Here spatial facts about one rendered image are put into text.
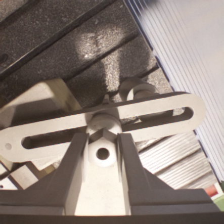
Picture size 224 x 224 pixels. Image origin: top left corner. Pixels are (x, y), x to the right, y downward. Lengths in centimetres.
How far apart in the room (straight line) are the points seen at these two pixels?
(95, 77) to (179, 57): 26
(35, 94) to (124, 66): 27
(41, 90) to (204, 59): 48
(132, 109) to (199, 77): 40
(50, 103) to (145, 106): 13
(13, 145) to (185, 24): 52
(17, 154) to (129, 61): 34
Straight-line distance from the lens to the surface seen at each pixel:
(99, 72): 45
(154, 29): 54
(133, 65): 45
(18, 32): 51
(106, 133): 15
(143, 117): 23
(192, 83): 57
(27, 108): 25
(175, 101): 21
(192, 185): 65
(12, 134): 24
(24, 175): 28
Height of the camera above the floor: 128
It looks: 75 degrees down
